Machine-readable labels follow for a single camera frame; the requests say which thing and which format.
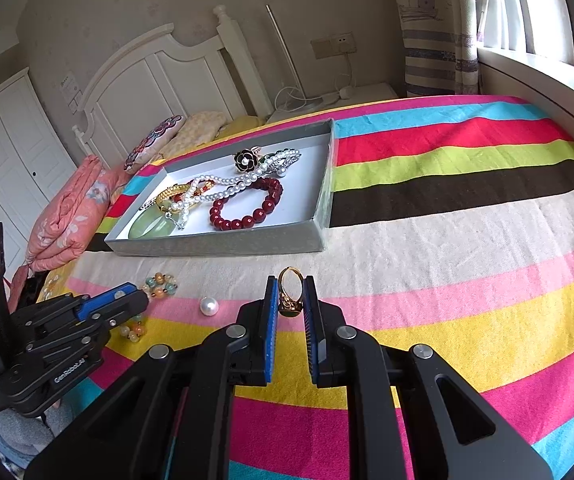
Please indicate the white wooden headboard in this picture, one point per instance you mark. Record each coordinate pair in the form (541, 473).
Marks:
(132, 80)

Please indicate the paper wall notice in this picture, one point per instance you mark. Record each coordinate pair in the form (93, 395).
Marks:
(69, 84)

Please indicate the white pole lamp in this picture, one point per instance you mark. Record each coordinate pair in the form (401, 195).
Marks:
(282, 55)

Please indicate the green jade bangle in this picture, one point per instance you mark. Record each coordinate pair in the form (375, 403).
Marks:
(149, 227)

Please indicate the white nightstand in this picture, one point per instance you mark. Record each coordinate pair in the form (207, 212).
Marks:
(367, 92)

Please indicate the person's left forearm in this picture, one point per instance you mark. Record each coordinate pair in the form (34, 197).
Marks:
(22, 435)

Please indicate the grey cardboard tray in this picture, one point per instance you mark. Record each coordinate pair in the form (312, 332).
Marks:
(217, 245)

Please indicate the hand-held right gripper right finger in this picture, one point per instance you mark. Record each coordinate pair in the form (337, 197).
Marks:
(309, 330)

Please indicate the embroidered round pillow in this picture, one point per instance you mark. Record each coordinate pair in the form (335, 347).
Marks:
(154, 135)

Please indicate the wall socket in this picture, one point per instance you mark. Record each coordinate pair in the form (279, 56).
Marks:
(334, 45)

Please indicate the pink floral folded quilt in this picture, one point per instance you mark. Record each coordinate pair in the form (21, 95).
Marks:
(67, 210)

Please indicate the window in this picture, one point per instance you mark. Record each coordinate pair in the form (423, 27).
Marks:
(542, 35)

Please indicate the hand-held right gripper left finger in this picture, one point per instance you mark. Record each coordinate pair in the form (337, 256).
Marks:
(269, 330)

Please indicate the wall switch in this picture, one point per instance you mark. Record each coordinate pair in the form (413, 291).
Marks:
(75, 101)

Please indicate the large loose pearl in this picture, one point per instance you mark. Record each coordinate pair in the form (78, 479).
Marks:
(209, 306)

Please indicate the black camellia brooch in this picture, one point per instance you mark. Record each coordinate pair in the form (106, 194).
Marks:
(247, 160)

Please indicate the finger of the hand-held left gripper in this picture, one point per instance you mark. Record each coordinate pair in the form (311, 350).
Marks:
(82, 337)
(107, 300)

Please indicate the yellow patterned pillow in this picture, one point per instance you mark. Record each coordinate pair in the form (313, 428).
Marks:
(197, 127)

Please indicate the white wardrobe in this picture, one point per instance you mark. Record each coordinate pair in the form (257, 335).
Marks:
(7, 160)

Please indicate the white charger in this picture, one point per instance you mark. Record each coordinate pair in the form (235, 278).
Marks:
(346, 92)

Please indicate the silver brooch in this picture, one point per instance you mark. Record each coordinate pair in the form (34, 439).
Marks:
(284, 162)

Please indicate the gold bangle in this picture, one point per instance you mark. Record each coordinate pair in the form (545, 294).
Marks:
(167, 192)

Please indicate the printed striped curtain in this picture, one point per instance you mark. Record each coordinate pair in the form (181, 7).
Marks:
(427, 45)

